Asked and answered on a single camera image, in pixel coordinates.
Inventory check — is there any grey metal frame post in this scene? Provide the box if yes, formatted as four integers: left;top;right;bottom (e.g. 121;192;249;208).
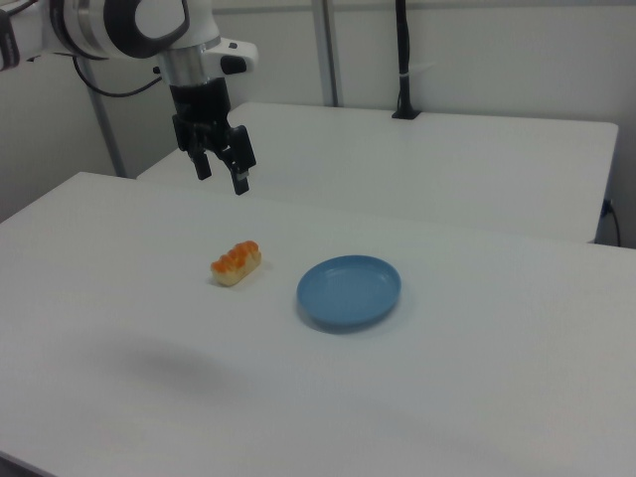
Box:
311;0;345;107
79;62;126;179

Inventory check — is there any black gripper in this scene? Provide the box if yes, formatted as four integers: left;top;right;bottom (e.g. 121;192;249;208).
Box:
168;78;258;197

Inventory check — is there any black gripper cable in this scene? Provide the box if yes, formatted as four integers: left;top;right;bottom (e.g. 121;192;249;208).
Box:
73;54;164;98

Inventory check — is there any blue round plate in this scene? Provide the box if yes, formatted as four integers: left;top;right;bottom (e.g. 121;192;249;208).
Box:
296;254;402;335

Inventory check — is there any orange glazed bread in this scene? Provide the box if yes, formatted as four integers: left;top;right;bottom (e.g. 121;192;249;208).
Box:
210;238;263;288

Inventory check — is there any white side table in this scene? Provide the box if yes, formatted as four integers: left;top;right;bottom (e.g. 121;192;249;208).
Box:
134;101;620;244

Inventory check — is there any black wall cable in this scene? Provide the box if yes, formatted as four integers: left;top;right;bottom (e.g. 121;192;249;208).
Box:
602;198;623;245

